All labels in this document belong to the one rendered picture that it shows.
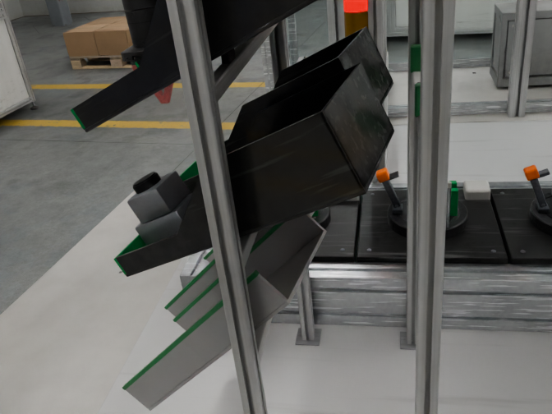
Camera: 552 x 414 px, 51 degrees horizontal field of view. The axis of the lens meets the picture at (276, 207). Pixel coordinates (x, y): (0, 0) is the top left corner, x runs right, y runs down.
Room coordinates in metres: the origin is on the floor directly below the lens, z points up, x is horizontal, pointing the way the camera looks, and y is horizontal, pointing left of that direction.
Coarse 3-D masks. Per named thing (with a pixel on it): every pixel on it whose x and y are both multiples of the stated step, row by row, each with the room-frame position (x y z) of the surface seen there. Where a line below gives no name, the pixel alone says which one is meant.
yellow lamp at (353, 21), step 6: (348, 12) 1.09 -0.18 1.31; (354, 12) 1.08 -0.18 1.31; (360, 12) 1.07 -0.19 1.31; (366, 12) 1.08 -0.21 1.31; (348, 18) 1.08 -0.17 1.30; (354, 18) 1.08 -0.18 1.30; (360, 18) 1.07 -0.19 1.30; (366, 18) 1.08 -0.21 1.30; (348, 24) 1.08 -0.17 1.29; (354, 24) 1.08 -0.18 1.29; (360, 24) 1.07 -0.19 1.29; (366, 24) 1.08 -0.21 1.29; (348, 30) 1.08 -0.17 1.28; (354, 30) 1.08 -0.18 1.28
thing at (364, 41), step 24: (336, 48) 0.68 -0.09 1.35; (360, 48) 0.62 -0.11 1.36; (288, 72) 0.71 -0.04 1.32; (312, 72) 0.56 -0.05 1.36; (336, 72) 0.55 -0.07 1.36; (384, 72) 0.65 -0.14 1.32; (264, 96) 0.58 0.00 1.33; (288, 96) 0.57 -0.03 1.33; (384, 96) 0.61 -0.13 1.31; (240, 120) 0.60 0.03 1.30; (240, 144) 0.60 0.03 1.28; (192, 168) 0.71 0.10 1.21
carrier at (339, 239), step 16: (336, 208) 0.97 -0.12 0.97; (352, 208) 0.96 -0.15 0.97; (320, 224) 0.89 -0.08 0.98; (336, 224) 0.91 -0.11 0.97; (352, 224) 0.90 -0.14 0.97; (336, 240) 0.85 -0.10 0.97; (352, 240) 0.85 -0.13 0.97; (320, 256) 0.81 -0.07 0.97; (336, 256) 0.80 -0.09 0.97; (352, 256) 0.80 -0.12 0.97
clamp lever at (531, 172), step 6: (528, 168) 0.85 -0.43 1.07; (534, 168) 0.84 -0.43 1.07; (546, 168) 0.85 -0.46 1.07; (528, 174) 0.84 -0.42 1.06; (534, 174) 0.84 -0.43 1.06; (540, 174) 0.84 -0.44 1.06; (546, 174) 0.83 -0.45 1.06; (528, 180) 0.84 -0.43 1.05; (534, 180) 0.84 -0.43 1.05; (534, 186) 0.84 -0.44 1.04; (534, 192) 0.85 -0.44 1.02; (540, 192) 0.84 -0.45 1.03; (540, 198) 0.84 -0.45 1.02; (540, 204) 0.84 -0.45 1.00; (546, 204) 0.83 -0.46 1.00
